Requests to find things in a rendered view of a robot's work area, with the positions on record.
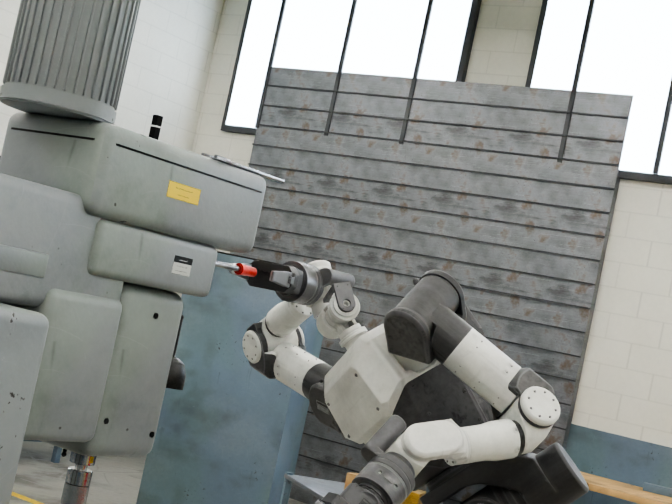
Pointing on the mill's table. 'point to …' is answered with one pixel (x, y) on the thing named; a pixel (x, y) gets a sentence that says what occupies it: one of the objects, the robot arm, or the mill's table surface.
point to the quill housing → (135, 375)
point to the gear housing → (151, 259)
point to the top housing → (137, 179)
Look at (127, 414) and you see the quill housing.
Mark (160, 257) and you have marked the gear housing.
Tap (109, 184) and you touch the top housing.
